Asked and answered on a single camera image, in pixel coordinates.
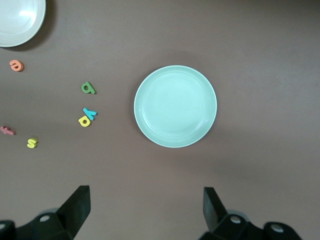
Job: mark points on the yellow foam letter a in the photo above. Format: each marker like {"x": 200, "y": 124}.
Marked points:
{"x": 80, "y": 121}

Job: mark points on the orange foam letter e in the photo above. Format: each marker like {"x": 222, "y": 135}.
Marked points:
{"x": 21, "y": 67}

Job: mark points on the green foam letter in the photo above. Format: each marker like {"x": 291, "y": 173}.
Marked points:
{"x": 92, "y": 91}

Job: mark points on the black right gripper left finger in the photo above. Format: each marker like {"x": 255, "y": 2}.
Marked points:
{"x": 72, "y": 212}

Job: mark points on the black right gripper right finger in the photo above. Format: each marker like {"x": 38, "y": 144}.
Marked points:
{"x": 215, "y": 212}

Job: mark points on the yellow foam letter s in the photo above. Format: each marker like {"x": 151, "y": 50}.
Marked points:
{"x": 31, "y": 143}

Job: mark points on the cyan foam letter y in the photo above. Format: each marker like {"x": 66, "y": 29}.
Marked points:
{"x": 89, "y": 113}

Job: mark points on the pale green round plate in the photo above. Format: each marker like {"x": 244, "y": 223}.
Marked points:
{"x": 175, "y": 106}

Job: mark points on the beige round plate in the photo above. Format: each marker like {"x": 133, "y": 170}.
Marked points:
{"x": 18, "y": 21}

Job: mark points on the pink foam letter f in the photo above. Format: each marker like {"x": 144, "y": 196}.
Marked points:
{"x": 8, "y": 131}

